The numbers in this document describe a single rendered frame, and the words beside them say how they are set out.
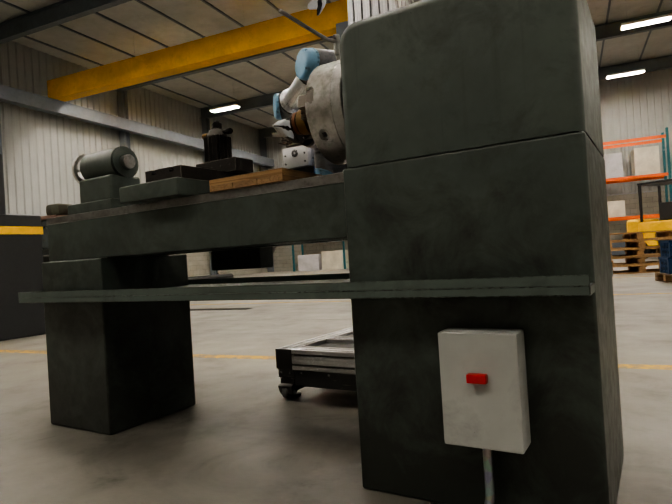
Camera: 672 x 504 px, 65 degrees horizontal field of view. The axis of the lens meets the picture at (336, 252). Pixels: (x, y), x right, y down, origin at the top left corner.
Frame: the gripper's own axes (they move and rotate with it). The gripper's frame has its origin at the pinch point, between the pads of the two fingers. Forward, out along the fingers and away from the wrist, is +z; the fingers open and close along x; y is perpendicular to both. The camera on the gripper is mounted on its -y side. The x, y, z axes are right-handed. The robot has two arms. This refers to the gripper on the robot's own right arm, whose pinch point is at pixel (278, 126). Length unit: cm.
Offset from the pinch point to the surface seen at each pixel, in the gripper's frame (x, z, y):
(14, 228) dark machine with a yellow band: 3, -138, 450
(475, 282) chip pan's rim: -52, 25, -72
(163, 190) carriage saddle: -18.9, 20.5, 34.5
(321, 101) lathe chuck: 0.5, 12.0, -25.5
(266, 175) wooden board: -18.6, 14.7, -5.6
